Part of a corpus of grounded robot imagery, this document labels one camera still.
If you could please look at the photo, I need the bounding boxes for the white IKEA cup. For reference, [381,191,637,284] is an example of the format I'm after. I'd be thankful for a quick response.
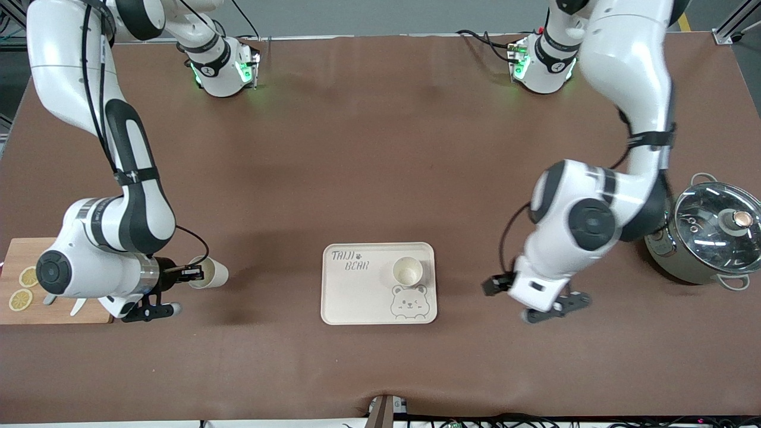
[392,256,424,287]
[188,256,229,290]

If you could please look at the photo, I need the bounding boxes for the cream bear print tray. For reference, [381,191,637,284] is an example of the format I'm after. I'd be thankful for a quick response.
[321,242,438,326]

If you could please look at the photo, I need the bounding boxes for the wooden cutting board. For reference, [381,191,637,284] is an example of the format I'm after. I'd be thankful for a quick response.
[0,238,114,325]

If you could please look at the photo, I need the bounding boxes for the steel pot with glass lid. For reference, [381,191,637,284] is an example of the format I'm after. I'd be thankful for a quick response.
[644,172,761,292]

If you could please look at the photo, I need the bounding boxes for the glass pot lid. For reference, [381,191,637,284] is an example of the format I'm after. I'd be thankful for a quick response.
[675,181,761,275]

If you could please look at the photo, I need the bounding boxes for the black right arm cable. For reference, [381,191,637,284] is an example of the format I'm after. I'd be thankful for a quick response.
[80,0,210,277]

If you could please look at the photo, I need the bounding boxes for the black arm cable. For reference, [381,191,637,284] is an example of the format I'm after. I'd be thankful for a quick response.
[498,202,533,277]
[80,0,210,277]

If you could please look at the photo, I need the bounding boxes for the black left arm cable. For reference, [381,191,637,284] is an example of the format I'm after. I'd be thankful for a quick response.
[498,202,533,277]

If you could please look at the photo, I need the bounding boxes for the brown table edge bracket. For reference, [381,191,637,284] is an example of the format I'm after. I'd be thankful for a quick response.
[366,395,408,428]

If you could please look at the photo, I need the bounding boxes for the black base cables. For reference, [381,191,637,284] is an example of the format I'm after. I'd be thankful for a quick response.
[457,29,517,63]

